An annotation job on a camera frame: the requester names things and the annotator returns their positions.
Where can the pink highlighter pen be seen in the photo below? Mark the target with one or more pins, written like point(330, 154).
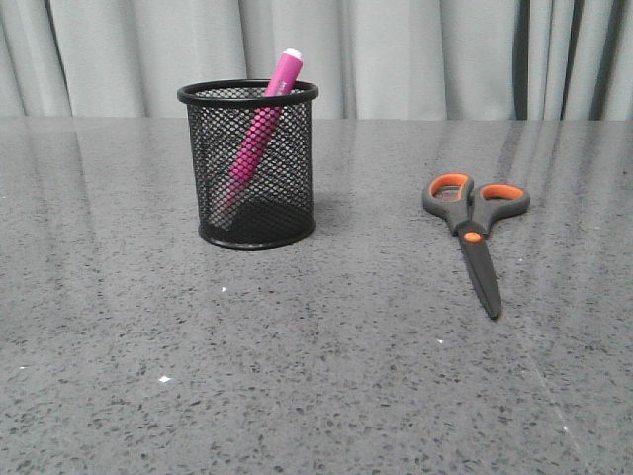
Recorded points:
point(262, 127)

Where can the black mesh pen cup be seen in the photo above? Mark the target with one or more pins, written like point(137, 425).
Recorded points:
point(277, 207)

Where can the grey curtain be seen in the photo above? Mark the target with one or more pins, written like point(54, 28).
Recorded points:
point(414, 60)

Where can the grey orange scissors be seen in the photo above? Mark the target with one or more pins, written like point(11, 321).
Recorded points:
point(469, 213)

